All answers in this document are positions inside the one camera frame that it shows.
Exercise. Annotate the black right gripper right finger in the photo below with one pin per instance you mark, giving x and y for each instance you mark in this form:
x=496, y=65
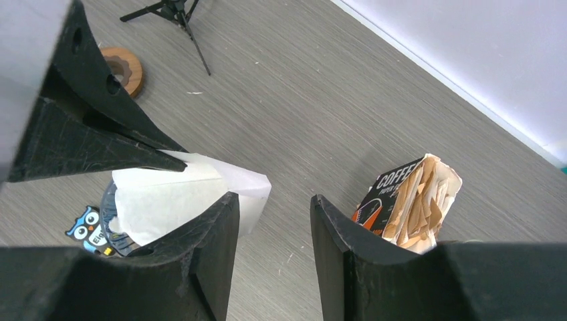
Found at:
x=363, y=277

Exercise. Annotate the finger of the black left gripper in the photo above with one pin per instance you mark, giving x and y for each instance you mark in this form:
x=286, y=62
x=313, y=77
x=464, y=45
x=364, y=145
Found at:
x=104, y=103
x=56, y=145

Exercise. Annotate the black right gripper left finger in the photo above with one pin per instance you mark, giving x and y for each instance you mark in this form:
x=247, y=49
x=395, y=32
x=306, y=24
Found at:
x=185, y=275

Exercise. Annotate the white paper coffee filter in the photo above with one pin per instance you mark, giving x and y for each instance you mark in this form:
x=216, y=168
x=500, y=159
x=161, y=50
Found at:
x=152, y=203

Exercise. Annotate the blue glass dripper cone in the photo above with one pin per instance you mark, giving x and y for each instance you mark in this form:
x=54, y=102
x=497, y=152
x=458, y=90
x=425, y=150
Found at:
x=119, y=241

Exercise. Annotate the orange coffee filter box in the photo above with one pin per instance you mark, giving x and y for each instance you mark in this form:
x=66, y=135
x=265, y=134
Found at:
x=407, y=206

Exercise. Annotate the blue owl figure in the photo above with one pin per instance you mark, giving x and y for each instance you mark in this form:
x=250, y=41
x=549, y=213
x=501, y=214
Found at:
x=87, y=230

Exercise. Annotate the silver microphone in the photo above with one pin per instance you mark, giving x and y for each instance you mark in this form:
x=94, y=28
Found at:
x=172, y=10

